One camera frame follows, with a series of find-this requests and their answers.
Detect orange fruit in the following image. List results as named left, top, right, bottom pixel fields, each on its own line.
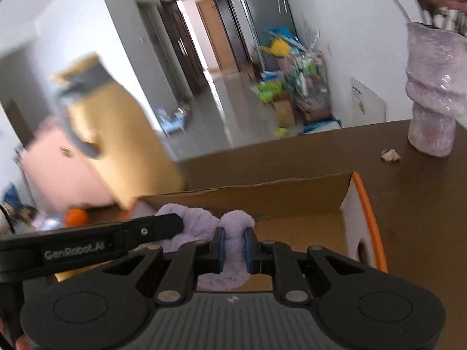
left=65, top=208, right=91, bottom=227

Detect small blue stool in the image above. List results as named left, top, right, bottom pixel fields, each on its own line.
left=158, top=108, right=187, bottom=135

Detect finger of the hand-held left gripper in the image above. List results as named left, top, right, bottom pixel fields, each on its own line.
left=109, top=213, right=185, bottom=256

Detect cluttered storage rack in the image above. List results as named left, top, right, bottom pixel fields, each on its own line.
left=285, top=51, right=332, bottom=121

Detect purple fluffy cloth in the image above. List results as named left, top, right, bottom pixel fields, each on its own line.
left=155, top=204, right=256, bottom=292

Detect grey refrigerator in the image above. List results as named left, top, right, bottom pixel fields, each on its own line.
left=231, top=0, right=298, bottom=70

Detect orange-edged cardboard box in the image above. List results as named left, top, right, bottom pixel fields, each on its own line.
left=133, top=171, right=388, bottom=292

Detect yellow thermos jug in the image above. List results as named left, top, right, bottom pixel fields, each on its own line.
left=49, top=54, right=185, bottom=208

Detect light wooden door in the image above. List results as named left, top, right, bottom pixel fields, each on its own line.
left=197, top=0, right=234, bottom=70

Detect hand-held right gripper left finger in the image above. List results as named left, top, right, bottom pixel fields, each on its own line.
left=102, top=227, right=226, bottom=305

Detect purple textured vase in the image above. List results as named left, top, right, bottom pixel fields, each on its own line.
left=406, top=22, right=467, bottom=158

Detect yellow toy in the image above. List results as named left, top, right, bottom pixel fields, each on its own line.
left=260, top=39, right=290, bottom=58

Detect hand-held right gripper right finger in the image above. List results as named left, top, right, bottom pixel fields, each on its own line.
left=244, top=227, right=369, bottom=305

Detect small brown cardboard box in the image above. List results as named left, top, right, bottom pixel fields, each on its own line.
left=272, top=100, right=296, bottom=126

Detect pink suitcase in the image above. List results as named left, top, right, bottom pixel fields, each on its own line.
left=22, top=117, right=117, bottom=208

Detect dark wooden door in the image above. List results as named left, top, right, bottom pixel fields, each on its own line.
left=161, top=0, right=205, bottom=95

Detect white board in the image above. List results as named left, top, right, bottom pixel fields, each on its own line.
left=351, top=77, right=386, bottom=127

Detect green packets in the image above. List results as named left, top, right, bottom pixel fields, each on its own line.
left=255, top=80, right=285, bottom=103

